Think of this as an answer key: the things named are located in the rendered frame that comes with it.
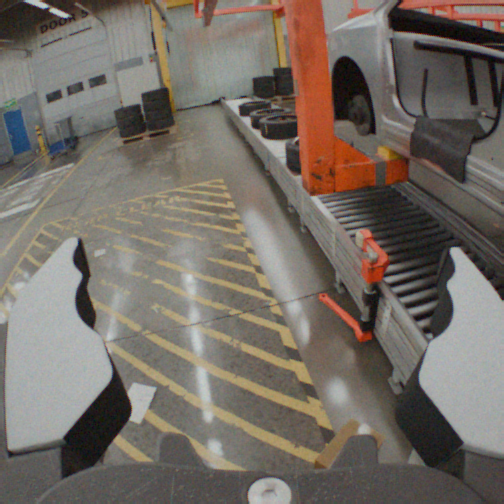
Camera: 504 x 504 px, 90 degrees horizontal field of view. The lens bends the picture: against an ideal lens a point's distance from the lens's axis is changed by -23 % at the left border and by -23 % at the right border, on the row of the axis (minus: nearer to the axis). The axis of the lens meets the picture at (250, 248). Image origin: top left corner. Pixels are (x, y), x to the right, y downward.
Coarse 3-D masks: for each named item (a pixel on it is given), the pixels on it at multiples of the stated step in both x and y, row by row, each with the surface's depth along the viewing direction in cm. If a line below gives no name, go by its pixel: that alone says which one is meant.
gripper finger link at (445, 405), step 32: (448, 256) 10; (448, 288) 8; (480, 288) 8; (448, 320) 7; (480, 320) 7; (448, 352) 6; (480, 352) 6; (416, 384) 6; (448, 384) 5; (480, 384) 5; (416, 416) 5; (448, 416) 5; (480, 416) 4; (416, 448) 5; (448, 448) 4; (480, 448) 4
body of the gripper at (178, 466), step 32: (160, 448) 4; (192, 448) 4; (352, 448) 4; (64, 480) 3; (96, 480) 3; (128, 480) 4; (160, 480) 4; (192, 480) 4; (224, 480) 4; (256, 480) 4; (288, 480) 4; (320, 480) 4; (352, 480) 4; (384, 480) 4; (416, 480) 3; (448, 480) 3
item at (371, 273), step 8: (360, 232) 147; (368, 232) 146; (360, 240) 147; (368, 240) 143; (368, 248) 141; (376, 248) 137; (384, 256) 131; (368, 264) 126; (376, 264) 125; (384, 264) 127; (368, 272) 125; (376, 272) 125; (368, 280) 126; (376, 280) 127; (320, 296) 176; (328, 304) 170; (336, 304) 169; (336, 312) 165; (344, 312) 162; (344, 320) 160; (352, 320) 156; (360, 336) 145; (368, 336) 146
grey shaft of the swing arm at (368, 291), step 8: (376, 256) 123; (368, 288) 132; (376, 288) 132; (368, 296) 133; (376, 296) 134; (368, 304) 135; (376, 304) 135; (368, 312) 139; (376, 312) 136; (360, 320) 145; (368, 320) 141; (360, 328) 146; (368, 328) 144
